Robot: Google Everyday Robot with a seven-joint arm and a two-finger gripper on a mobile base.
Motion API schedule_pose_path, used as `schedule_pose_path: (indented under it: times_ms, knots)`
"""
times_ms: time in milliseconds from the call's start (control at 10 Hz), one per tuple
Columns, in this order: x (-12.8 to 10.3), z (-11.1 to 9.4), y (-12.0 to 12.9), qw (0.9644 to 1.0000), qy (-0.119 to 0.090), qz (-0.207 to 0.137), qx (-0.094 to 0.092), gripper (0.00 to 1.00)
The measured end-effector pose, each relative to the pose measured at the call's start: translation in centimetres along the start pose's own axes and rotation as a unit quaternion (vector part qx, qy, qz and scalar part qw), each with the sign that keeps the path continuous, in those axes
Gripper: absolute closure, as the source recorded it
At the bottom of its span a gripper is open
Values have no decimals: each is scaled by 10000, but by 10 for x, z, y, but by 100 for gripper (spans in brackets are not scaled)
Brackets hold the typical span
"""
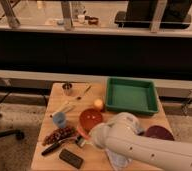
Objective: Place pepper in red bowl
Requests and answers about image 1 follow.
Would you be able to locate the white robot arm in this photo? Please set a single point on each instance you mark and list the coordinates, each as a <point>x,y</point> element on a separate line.
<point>120,135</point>

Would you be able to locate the red bowl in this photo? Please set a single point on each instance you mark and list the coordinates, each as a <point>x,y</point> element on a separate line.
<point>88,119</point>

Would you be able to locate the purple bowl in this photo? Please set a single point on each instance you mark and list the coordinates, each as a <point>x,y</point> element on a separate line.
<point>159,132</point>

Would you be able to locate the yellow round fruit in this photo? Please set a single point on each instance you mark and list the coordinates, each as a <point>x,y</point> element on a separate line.
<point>98,104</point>

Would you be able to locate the metal spoon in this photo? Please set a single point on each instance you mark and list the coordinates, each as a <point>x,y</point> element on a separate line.
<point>83,93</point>

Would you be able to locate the green plastic tray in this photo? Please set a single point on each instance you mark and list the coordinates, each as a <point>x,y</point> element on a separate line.
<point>130,95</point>

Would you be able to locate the wooden stick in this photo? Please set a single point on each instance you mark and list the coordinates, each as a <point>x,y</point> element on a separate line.
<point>63,107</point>

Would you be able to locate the blue cup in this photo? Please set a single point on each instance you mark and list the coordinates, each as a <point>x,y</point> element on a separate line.
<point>59,120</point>

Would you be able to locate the small metal clip object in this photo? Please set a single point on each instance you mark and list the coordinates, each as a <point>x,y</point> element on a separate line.
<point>80,141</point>

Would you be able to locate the bunch of red grapes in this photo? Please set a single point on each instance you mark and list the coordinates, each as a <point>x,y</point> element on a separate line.
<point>59,134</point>

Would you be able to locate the black rectangular block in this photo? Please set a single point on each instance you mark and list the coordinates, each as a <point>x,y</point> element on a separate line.
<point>71,158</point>

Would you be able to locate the light blue cloth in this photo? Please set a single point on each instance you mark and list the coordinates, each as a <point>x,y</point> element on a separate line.
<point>118,162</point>

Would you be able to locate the black office chair base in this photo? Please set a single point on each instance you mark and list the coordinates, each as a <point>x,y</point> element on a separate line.
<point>2,126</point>

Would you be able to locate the black handled knife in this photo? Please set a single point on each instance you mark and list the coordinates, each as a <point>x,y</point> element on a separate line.
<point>56,145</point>

